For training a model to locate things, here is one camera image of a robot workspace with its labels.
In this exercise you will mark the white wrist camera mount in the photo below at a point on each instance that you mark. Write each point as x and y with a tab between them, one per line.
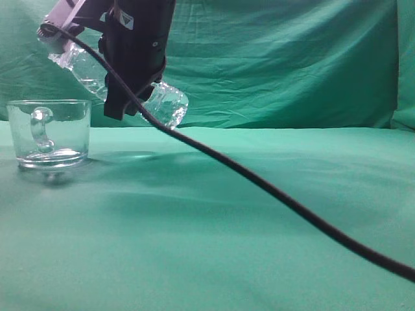
61	16

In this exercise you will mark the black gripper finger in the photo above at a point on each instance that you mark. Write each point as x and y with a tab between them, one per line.
117	97

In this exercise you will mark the green table cloth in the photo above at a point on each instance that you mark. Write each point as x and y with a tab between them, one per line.
150	224

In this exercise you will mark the green backdrop cloth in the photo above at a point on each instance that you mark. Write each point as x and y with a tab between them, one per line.
294	64

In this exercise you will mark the clear plastic water bottle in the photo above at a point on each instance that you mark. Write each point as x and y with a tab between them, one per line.
165	102

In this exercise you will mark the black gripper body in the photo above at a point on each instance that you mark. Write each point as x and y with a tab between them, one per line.
134	35

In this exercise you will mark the clear glass mug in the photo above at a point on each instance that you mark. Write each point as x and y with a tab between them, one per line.
50	134

